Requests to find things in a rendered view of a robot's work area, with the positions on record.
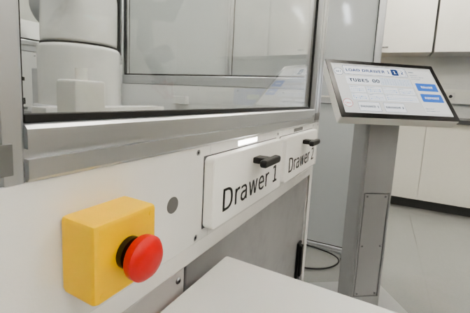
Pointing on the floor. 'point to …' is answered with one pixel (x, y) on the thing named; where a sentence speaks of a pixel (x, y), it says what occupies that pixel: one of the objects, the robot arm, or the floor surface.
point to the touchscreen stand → (367, 216)
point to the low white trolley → (261, 293)
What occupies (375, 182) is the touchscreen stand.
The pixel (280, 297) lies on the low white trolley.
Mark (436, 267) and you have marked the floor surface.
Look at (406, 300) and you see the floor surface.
